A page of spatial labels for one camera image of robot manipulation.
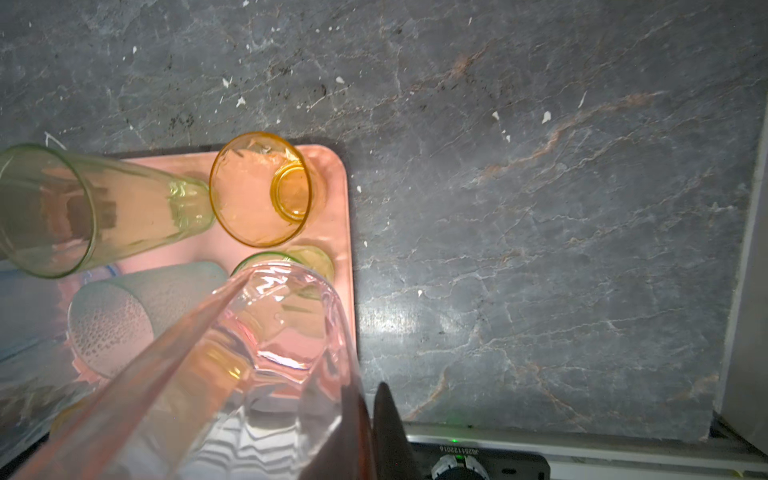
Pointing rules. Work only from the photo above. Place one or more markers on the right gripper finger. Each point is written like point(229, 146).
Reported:
point(394, 458)

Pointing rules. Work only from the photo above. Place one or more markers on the pink short glass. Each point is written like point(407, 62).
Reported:
point(260, 381)

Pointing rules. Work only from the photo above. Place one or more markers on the green short glass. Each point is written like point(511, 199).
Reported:
point(310, 256)

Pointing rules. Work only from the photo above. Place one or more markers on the yellow short glass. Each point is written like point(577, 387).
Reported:
point(264, 191)

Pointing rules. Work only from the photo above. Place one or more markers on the teal tall glass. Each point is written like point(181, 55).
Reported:
point(110, 322)

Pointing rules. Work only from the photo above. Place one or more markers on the blue tall glass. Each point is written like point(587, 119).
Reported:
point(40, 372)

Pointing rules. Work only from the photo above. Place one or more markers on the green tall glass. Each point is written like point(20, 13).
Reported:
point(64, 212)

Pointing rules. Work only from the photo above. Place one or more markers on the amber tall glass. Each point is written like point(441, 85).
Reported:
point(68, 416)

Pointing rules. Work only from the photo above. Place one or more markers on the pink plastic tray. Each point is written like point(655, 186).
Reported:
point(330, 232)

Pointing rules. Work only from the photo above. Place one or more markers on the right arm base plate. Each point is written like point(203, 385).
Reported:
point(444, 462)

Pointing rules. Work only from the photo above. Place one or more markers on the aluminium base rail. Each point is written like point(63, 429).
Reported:
point(587, 456)

